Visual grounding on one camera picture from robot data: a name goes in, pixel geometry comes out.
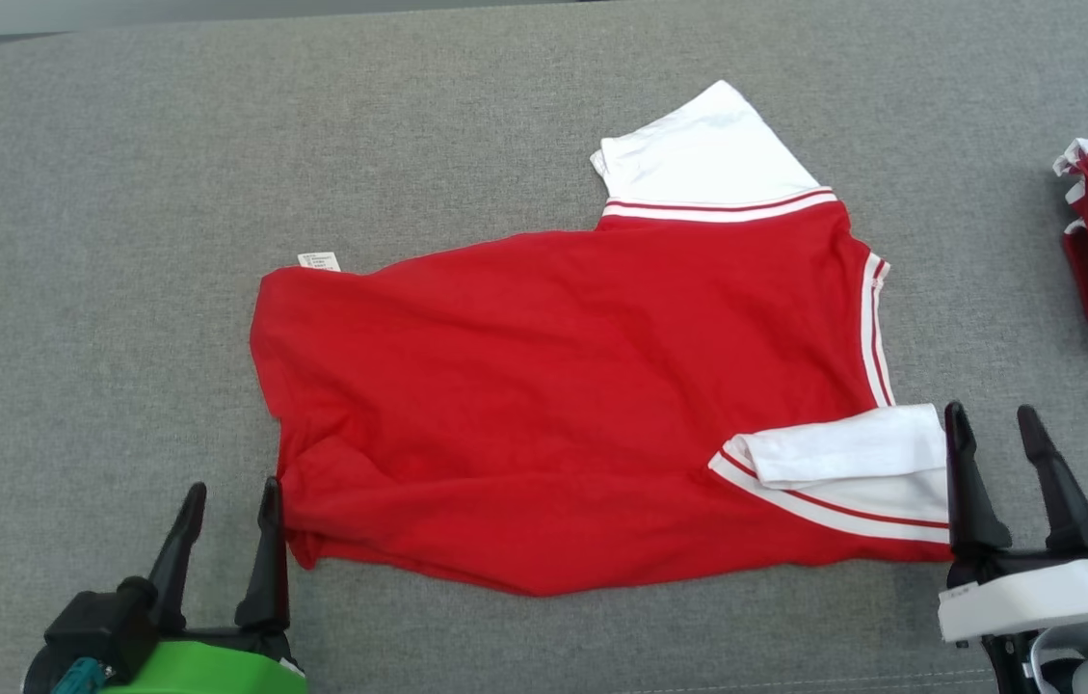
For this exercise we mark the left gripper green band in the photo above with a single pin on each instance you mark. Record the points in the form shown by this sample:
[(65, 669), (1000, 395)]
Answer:
[(206, 670)]

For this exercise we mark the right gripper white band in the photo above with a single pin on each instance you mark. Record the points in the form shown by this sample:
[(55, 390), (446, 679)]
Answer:
[(1035, 598)]

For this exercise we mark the red shirt with white sleeves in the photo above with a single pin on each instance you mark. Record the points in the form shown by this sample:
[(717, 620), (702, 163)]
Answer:
[(553, 386)]

